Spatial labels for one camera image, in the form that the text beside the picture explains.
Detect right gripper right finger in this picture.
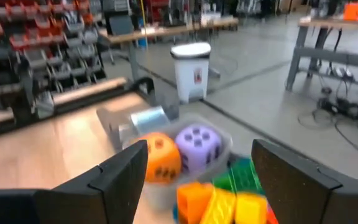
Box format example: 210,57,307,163
251,138,358,224

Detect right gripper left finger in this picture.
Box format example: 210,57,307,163
37,139,149,224

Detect orange foam die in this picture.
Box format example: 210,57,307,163
137,131,183,184

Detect orange toy brick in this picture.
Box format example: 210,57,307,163
176,181,214,224

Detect purple foam die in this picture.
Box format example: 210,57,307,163
175,124,223,175

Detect light grey plastic bin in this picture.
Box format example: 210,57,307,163
121,112,234,211

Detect blue plastic bin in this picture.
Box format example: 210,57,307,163
172,154,281,224

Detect dark grey plastic bin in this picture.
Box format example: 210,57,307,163
96,105,180,152

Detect white pedal trash can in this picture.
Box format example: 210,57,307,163
170,41,213,106

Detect wooden top workbench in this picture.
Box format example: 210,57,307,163
99,16,240,82

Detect red grey parts bin rack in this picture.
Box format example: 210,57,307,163
0,0,107,94

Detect orange box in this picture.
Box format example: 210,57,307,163
342,1,358,22

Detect black floor cables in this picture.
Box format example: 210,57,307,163
296,67,358,153

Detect grey frame workbench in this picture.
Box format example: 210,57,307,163
285,17,358,93

